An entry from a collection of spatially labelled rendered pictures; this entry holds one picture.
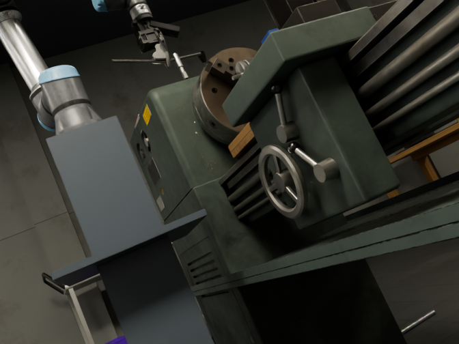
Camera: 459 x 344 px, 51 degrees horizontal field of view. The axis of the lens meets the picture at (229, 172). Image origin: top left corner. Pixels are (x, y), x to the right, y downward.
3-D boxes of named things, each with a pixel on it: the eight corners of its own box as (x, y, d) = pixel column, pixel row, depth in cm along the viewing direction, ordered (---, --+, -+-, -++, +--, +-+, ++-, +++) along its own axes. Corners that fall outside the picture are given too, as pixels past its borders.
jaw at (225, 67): (233, 94, 160) (201, 76, 158) (238, 82, 162) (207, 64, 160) (243, 78, 150) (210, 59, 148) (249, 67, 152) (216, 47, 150)
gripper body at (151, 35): (141, 55, 181) (130, 28, 183) (162, 50, 185) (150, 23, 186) (144, 44, 174) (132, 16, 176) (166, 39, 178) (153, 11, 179)
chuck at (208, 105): (211, 152, 158) (182, 67, 164) (293, 132, 169) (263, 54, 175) (218, 143, 150) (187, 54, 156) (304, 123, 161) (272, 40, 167)
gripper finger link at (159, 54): (157, 70, 177) (147, 48, 178) (171, 66, 179) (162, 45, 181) (158, 65, 174) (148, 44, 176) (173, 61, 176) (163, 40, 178)
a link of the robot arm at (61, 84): (53, 104, 135) (37, 62, 137) (48, 123, 146) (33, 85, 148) (94, 95, 141) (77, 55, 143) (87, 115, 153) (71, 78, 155)
